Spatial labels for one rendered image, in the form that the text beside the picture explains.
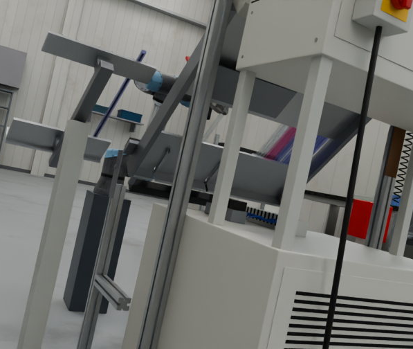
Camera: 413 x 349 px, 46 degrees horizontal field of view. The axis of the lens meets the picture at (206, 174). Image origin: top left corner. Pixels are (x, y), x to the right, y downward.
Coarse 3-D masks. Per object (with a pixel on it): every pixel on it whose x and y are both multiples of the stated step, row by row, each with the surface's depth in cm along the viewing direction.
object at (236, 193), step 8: (136, 176) 174; (144, 176) 176; (152, 176) 178; (160, 176) 180; (168, 176) 182; (192, 184) 186; (200, 184) 188; (208, 184) 190; (208, 192) 189; (232, 192) 195; (240, 192) 197; (248, 192) 200; (248, 200) 198; (256, 200) 199; (264, 200) 201; (272, 200) 204
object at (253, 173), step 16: (160, 144) 170; (176, 144) 171; (208, 144) 174; (144, 160) 175; (160, 160) 176; (176, 160) 178; (208, 160) 181; (240, 160) 184; (256, 160) 185; (272, 160) 188; (208, 176) 188; (240, 176) 191; (256, 176) 193; (272, 176) 195; (256, 192) 201; (272, 192) 203
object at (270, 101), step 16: (240, 16) 136; (240, 32) 140; (224, 48) 143; (224, 64) 148; (224, 80) 148; (256, 80) 150; (224, 96) 153; (256, 96) 155; (272, 96) 156; (288, 96) 157; (256, 112) 166; (272, 112) 162; (288, 112) 169; (336, 112) 173; (352, 112) 174; (320, 128) 178; (336, 128) 179
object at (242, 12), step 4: (232, 0) 133; (236, 0) 132; (240, 0) 130; (244, 0) 128; (248, 0) 129; (236, 4) 131; (240, 4) 129; (244, 4) 128; (248, 4) 128; (236, 8) 131; (240, 8) 129; (244, 8) 128; (240, 12) 129; (244, 12) 129; (244, 16) 130
